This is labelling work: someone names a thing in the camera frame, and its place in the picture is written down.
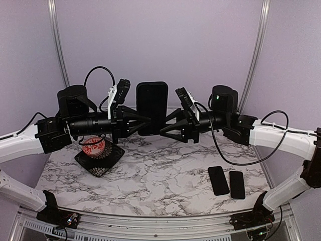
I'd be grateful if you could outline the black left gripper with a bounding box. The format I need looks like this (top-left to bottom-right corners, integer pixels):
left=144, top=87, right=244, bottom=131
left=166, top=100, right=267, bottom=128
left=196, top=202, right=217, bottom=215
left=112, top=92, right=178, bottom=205
left=68, top=105, right=151, bottom=144

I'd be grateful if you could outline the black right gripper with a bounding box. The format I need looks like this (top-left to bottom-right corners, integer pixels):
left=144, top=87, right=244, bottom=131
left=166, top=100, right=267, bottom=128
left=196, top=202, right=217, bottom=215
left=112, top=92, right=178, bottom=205
left=157, top=107, right=229, bottom=144

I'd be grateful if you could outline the black phone case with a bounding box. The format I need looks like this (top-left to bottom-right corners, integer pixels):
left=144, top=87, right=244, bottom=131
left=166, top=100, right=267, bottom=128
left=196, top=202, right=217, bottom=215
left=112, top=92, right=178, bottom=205
left=136, top=81, right=168, bottom=136

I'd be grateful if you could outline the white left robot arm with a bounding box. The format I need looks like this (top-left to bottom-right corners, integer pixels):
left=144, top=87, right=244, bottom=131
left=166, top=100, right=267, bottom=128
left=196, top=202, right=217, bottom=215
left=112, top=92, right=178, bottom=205
left=1, top=85, right=150, bottom=163

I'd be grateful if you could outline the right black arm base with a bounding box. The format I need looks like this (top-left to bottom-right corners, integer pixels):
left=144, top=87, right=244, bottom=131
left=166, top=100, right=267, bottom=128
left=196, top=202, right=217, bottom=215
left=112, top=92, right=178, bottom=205
left=229, top=191, right=275, bottom=230

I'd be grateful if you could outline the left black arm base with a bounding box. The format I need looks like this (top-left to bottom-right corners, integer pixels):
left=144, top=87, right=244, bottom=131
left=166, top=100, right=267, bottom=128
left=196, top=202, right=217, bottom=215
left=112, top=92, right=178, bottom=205
left=36, top=190, right=80, bottom=229

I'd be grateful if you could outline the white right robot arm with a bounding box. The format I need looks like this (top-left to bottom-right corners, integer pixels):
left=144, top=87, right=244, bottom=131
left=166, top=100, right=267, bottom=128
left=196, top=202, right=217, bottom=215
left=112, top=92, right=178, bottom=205
left=160, top=85, right=320, bottom=225

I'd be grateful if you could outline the red white patterned bowl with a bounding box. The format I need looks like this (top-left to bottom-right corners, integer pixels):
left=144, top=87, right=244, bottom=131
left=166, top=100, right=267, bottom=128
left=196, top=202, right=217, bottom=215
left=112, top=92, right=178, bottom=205
left=82, top=137, right=105, bottom=157

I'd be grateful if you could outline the black square patterned plate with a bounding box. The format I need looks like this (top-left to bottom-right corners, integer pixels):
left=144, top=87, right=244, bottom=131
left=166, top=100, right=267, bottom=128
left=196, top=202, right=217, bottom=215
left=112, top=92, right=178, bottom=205
left=74, top=141, right=125, bottom=177

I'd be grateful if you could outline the middle black smartphone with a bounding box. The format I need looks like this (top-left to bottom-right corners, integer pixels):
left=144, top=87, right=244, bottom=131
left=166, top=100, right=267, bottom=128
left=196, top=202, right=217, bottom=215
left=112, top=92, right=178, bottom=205
left=208, top=166, right=230, bottom=196

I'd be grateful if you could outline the black smartphone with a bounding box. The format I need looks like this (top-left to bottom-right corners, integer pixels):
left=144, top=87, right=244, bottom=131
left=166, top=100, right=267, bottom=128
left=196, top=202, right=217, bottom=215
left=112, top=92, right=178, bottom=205
left=229, top=171, right=246, bottom=200
left=208, top=166, right=230, bottom=196

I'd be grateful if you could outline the rightmost black smartphone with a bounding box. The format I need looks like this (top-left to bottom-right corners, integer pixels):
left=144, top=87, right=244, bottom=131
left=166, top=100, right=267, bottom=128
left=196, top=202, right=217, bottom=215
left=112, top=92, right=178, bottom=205
left=229, top=171, right=246, bottom=200

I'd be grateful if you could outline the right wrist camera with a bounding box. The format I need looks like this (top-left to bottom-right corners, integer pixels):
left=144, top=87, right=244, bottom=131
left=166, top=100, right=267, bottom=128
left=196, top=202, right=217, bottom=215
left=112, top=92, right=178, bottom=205
left=175, top=87, right=201, bottom=122

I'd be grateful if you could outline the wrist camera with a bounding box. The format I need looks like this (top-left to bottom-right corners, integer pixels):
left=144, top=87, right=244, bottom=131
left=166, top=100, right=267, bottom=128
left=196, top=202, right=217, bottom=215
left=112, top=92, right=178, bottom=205
left=107, top=79, right=130, bottom=119
left=175, top=87, right=201, bottom=122

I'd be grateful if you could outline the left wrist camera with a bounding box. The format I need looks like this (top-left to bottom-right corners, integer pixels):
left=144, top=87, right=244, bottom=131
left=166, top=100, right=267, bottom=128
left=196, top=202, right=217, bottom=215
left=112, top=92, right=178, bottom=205
left=107, top=79, right=130, bottom=119

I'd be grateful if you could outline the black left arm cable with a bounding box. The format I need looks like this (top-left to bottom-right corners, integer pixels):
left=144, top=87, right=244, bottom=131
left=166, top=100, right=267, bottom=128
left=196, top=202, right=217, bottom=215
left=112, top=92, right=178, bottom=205
left=17, top=66, right=116, bottom=136

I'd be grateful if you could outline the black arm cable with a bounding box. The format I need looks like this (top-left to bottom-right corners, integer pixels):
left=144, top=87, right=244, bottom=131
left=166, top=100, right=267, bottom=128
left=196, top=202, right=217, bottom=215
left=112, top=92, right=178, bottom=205
left=17, top=66, right=116, bottom=136
left=208, top=110, right=291, bottom=166

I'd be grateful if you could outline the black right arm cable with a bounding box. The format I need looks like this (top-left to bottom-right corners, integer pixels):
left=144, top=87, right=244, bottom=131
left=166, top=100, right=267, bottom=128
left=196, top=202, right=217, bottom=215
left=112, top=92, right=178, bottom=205
left=208, top=110, right=291, bottom=166

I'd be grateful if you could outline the front aluminium rail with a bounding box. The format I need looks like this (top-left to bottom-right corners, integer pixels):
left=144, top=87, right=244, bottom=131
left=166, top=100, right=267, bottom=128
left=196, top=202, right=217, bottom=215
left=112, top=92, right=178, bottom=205
left=9, top=204, right=301, bottom=240

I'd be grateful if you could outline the right aluminium frame post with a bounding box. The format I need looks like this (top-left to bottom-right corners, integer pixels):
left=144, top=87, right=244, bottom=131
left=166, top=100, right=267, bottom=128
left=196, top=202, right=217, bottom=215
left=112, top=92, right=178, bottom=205
left=238, top=0, right=271, bottom=113

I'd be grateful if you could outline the aluminium frame post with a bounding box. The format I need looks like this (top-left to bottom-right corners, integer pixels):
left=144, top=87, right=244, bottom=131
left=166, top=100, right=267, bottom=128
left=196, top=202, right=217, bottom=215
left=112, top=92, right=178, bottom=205
left=238, top=0, right=271, bottom=113
left=47, top=0, right=70, bottom=88

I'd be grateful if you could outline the left aluminium frame post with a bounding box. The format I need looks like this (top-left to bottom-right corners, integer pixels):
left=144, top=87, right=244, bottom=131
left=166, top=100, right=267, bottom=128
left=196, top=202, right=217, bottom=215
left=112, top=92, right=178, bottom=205
left=47, top=0, right=70, bottom=88

